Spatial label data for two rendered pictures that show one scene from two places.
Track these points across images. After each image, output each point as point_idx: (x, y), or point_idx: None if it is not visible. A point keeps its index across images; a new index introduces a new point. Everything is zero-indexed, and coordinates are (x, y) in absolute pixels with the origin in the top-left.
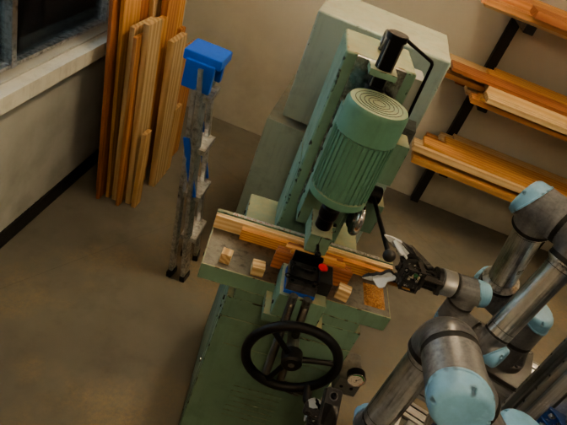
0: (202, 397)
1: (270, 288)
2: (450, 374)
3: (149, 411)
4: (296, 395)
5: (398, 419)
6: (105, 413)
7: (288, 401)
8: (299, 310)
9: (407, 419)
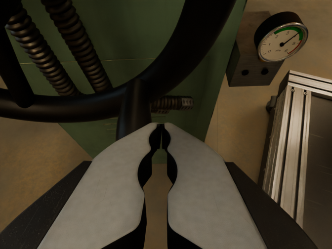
0: (85, 138)
1: None
2: None
3: (74, 152)
4: (165, 111)
5: (309, 98)
6: (36, 165)
7: (176, 118)
8: None
9: (316, 95)
